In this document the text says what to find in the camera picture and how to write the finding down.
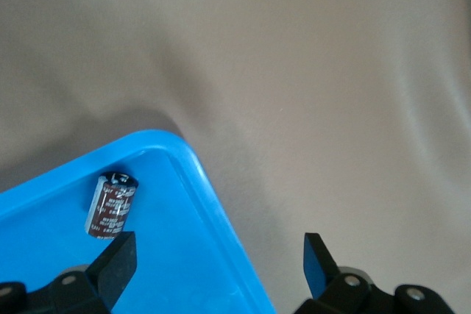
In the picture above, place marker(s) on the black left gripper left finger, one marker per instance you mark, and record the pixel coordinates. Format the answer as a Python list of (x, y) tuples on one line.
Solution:
[(114, 273)]

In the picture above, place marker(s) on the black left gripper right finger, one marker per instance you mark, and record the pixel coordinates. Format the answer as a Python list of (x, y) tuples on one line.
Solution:
[(324, 277)]

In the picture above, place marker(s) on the short brown capacitor silver stripe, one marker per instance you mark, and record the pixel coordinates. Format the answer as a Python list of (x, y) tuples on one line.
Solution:
[(112, 205)]

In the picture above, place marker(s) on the blue plastic tray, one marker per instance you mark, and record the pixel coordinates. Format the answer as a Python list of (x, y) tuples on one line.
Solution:
[(176, 248)]

